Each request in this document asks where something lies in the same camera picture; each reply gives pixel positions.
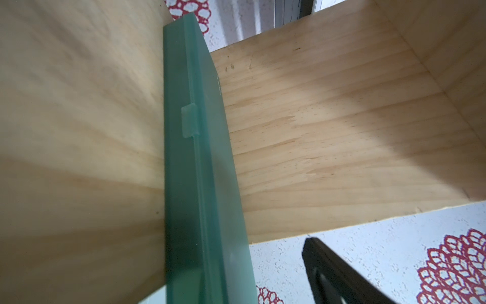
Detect wooden two-tier shelf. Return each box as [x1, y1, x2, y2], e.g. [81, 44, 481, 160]
[1, 1, 485, 303]

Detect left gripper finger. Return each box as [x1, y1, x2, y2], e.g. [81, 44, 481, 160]
[302, 238, 394, 304]

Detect dark green pencil case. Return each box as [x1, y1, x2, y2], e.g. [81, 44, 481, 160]
[163, 13, 258, 303]

